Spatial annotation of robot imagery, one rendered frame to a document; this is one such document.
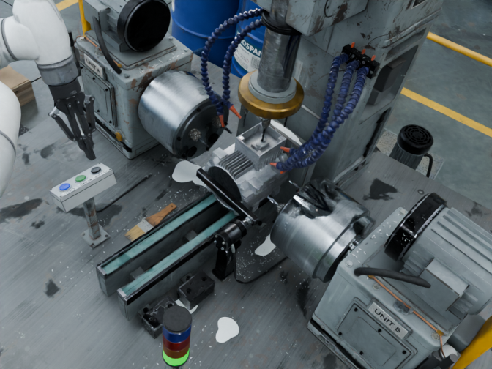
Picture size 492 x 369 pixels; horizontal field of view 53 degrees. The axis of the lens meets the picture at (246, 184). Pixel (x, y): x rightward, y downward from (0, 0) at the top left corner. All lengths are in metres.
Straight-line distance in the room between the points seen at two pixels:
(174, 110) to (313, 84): 0.43
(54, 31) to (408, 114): 2.82
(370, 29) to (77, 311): 1.11
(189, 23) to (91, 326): 2.34
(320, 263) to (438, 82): 2.94
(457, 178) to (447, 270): 2.28
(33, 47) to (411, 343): 1.13
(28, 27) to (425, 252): 1.03
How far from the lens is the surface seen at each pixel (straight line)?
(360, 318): 1.31
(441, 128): 3.70
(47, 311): 1.56
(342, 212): 1.33
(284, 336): 1.52
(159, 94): 1.60
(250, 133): 1.52
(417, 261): 1.17
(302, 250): 1.34
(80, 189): 1.43
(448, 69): 4.32
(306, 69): 1.52
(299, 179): 1.55
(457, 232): 1.16
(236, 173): 1.43
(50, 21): 1.28
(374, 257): 1.26
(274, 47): 1.23
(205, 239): 1.49
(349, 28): 1.36
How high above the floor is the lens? 2.17
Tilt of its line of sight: 49 degrees down
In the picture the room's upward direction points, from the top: 11 degrees clockwise
